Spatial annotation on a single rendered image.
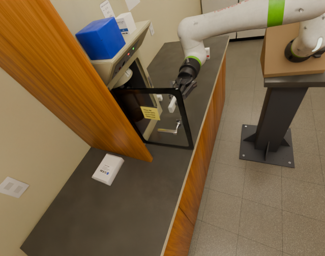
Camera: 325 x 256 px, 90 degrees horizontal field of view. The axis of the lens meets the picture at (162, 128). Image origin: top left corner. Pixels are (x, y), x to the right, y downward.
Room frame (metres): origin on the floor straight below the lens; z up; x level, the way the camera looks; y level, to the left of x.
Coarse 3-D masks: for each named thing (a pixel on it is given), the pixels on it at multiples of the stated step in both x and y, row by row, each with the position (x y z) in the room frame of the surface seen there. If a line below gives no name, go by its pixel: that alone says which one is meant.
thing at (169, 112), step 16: (128, 96) 0.56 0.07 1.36; (144, 96) 0.52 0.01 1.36; (160, 96) 0.48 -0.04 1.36; (176, 96) 0.44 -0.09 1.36; (128, 112) 0.60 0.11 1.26; (160, 112) 0.49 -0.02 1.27; (176, 112) 0.45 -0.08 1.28; (144, 128) 0.57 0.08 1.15; (160, 128) 0.51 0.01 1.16; (160, 144) 0.54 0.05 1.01; (176, 144) 0.48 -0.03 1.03; (192, 144) 0.43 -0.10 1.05
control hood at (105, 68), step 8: (136, 24) 0.80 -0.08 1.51; (144, 24) 0.76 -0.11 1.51; (136, 32) 0.71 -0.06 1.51; (144, 32) 0.76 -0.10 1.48; (128, 40) 0.67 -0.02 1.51; (136, 40) 0.70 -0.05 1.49; (128, 48) 0.64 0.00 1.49; (136, 48) 0.78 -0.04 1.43; (120, 56) 0.59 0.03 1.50; (96, 64) 0.59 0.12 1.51; (104, 64) 0.57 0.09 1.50; (112, 64) 0.55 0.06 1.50; (104, 72) 0.58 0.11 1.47; (112, 72) 0.59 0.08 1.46; (104, 80) 0.60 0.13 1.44
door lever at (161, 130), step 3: (177, 123) 0.45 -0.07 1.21; (177, 126) 0.44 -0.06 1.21; (159, 129) 0.47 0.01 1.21; (162, 129) 0.46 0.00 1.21; (165, 129) 0.45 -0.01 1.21; (177, 129) 0.43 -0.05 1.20; (159, 132) 0.46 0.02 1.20; (162, 132) 0.45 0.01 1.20; (165, 132) 0.44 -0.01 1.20; (168, 132) 0.43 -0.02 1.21; (171, 132) 0.42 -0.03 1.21; (174, 132) 0.42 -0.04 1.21; (177, 132) 0.42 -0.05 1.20
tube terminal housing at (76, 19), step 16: (64, 0) 0.67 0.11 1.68; (80, 0) 0.71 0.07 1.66; (96, 0) 0.76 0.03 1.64; (112, 0) 0.83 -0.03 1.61; (64, 16) 0.64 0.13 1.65; (80, 16) 0.69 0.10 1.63; (96, 16) 0.74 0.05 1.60; (128, 64) 0.77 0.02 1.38; (144, 64) 0.86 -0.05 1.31; (112, 80) 0.67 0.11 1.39; (144, 80) 0.86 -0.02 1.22; (144, 144) 0.63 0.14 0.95
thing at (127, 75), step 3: (129, 69) 0.82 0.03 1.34; (126, 72) 0.78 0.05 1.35; (129, 72) 0.79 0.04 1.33; (132, 72) 0.81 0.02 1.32; (123, 75) 0.76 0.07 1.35; (126, 75) 0.77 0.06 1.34; (129, 75) 0.77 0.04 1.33; (120, 78) 0.75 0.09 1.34; (123, 78) 0.75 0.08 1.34; (126, 78) 0.76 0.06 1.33; (129, 78) 0.76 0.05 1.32; (117, 81) 0.74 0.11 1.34; (120, 81) 0.74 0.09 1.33; (123, 81) 0.74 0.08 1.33; (126, 81) 0.75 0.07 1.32; (117, 84) 0.74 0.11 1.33; (120, 84) 0.74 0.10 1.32; (114, 87) 0.74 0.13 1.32
